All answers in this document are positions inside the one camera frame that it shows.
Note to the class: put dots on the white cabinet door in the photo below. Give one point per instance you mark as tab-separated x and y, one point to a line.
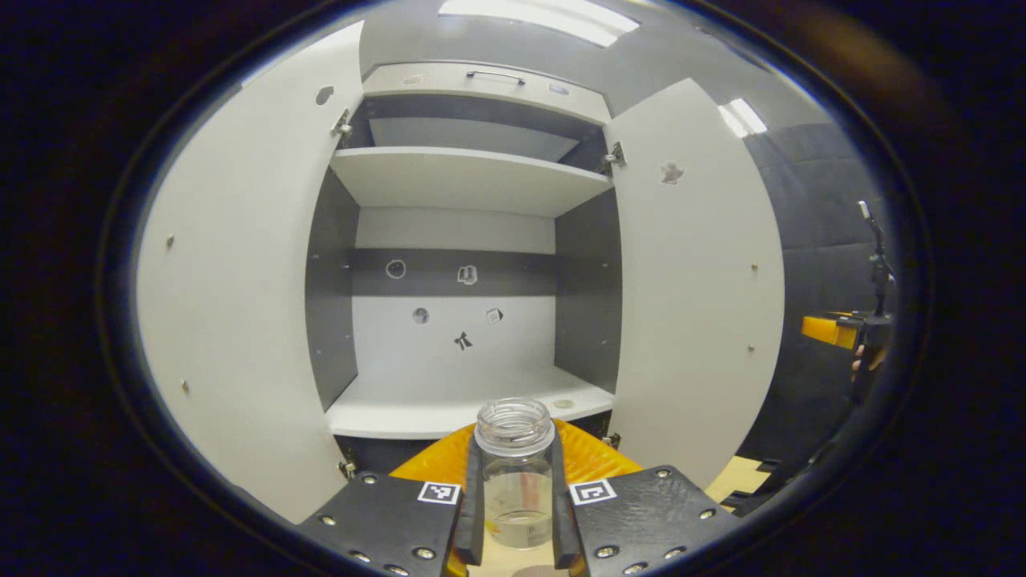
240	280
689	304

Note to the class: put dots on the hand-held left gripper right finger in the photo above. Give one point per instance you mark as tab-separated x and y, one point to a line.
565	521

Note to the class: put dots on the thin black stand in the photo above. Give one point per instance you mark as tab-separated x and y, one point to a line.
879	264

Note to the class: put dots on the ceiling light panel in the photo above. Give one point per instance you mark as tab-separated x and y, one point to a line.
741	118
545	18

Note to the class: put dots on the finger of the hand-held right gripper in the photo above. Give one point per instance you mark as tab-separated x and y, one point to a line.
824	330

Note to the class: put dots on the dark quilted panel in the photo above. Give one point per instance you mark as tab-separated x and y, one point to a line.
809	240

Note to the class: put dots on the white and grey cabinet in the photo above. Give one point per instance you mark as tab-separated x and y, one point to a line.
449	180

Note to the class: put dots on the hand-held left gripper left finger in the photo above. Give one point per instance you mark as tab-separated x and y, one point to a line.
471	513

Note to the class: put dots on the clear glass bottle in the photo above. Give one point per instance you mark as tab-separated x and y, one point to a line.
513	497

